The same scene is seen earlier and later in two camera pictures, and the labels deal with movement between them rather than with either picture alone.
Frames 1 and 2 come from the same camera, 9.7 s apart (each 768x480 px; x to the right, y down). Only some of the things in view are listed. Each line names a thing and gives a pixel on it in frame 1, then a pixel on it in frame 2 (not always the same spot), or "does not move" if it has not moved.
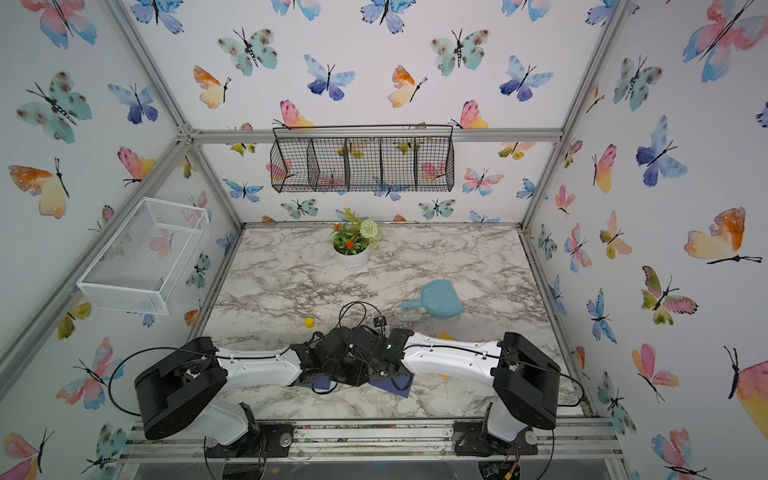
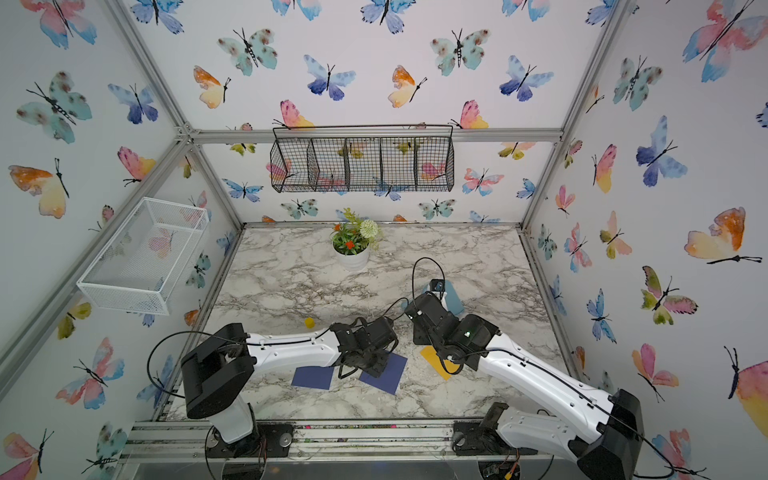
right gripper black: (372, 376) -> (418, 338)
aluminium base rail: (391, 440) does not move
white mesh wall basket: (139, 270) does not move
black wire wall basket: (396, 157) does not move
